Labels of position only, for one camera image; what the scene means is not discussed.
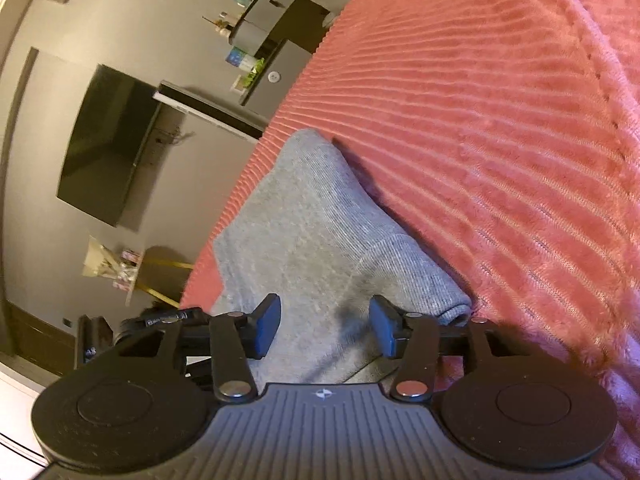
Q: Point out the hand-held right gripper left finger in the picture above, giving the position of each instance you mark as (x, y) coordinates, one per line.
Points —
(267, 325)

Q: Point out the blue and white box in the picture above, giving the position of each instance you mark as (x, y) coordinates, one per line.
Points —
(239, 58)

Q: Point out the pink ribbed blanket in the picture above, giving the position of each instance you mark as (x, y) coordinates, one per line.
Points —
(475, 135)

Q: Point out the yellow side table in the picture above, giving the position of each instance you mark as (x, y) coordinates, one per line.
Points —
(160, 260)

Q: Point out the brown wooden door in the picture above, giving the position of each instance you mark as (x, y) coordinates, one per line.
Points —
(30, 332)

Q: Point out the black bag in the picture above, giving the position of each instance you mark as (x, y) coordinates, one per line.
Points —
(95, 340)

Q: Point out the grey bedside cabinet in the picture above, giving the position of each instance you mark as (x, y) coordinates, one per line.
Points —
(285, 85)

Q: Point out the grey vanity desk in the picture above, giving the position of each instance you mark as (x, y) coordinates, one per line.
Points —
(280, 5)

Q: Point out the brown cosmetic bottle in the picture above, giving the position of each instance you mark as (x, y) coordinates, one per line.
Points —
(223, 27)

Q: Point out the grey pants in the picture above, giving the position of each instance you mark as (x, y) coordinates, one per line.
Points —
(310, 230)

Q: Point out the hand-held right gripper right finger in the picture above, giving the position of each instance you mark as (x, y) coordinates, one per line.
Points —
(384, 325)

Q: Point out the green packet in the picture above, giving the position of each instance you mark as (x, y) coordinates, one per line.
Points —
(251, 77)

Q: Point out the black wall television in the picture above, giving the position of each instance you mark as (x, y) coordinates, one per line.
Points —
(105, 150)

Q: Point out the white tower fan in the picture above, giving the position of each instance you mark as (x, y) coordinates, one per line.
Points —
(210, 110)

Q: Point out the wrapped flower bouquet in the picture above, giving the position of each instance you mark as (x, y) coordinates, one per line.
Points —
(105, 260)

